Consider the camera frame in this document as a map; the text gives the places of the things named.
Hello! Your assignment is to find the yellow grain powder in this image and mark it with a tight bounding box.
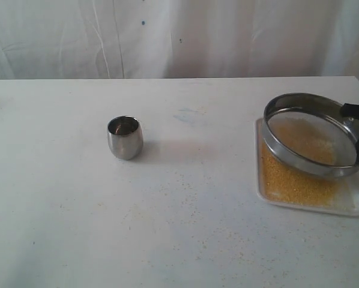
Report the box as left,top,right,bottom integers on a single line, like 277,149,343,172
261,118,348,207

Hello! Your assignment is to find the white backdrop curtain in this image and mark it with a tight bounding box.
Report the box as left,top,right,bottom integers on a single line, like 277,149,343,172
0,1,359,79

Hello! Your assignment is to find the white square plastic tray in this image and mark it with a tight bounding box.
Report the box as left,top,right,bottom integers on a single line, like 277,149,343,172
255,119,359,217

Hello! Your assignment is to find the stainless steel cup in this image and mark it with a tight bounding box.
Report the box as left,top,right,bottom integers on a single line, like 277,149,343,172
107,116,143,160

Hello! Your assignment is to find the round steel sieve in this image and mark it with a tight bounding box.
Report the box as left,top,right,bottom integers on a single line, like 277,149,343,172
262,92,359,179

